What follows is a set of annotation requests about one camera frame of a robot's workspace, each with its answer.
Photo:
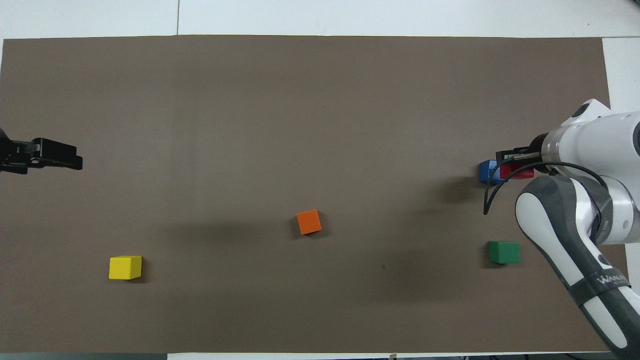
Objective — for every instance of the blue wooden block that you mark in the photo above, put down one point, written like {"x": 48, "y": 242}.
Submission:
{"x": 487, "y": 171}

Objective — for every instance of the brown table mat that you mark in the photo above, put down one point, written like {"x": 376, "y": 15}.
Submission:
{"x": 320, "y": 125}

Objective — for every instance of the orange wooden block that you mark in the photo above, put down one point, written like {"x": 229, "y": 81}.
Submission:
{"x": 309, "y": 222}

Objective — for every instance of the yellow wooden block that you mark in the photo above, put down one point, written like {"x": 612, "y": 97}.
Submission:
{"x": 125, "y": 267}

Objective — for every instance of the green wooden block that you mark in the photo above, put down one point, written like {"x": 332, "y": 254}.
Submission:
{"x": 504, "y": 252}

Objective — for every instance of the red wooden block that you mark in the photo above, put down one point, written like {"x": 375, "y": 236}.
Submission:
{"x": 517, "y": 172}

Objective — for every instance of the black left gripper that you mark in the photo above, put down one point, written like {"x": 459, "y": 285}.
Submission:
{"x": 12, "y": 155}

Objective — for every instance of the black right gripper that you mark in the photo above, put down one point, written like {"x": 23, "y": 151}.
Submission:
{"x": 539, "y": 142}

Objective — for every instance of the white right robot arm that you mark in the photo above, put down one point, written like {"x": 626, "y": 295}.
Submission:
{"x": 600, "y": 135}

